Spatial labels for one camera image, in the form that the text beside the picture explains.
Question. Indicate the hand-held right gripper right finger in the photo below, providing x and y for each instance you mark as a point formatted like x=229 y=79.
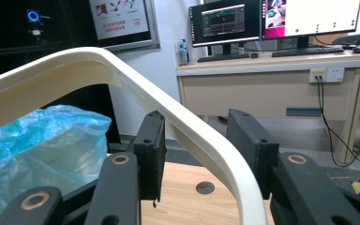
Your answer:
x=253 y=146

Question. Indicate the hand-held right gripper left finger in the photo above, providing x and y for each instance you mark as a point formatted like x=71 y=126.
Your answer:
x=151 y=156

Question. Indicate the blue plastic bag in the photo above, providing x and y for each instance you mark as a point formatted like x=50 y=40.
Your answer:
x=43 y=140

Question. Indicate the beige office desk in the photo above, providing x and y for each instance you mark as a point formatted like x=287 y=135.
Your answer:
x=247 y=93

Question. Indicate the white partition panel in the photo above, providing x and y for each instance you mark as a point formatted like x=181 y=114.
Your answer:
x=156 y=72

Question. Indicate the small black mouse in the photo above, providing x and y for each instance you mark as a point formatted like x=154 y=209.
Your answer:
x=254 y=55

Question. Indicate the short black keyboard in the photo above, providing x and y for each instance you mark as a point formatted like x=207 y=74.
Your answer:
x=223 y=57

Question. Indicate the clear water bottle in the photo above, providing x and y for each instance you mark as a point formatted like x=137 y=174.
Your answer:
x=183 y=53

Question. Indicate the long black keyboard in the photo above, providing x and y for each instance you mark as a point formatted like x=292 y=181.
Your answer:
x=307 y=51

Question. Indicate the dark-screen computer monitor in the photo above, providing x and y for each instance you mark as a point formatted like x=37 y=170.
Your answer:
x=225 y=22

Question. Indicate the framed display board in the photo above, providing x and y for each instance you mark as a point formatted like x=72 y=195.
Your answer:
x=122 y=18

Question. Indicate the bright-screen computer monitor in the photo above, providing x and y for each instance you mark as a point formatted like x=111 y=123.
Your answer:
x=322 y=15

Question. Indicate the dark office chair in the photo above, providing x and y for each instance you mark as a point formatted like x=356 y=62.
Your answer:
x=356 y=39

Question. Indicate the white wall power socket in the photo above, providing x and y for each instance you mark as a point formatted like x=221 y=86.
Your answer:
x=326 y=75

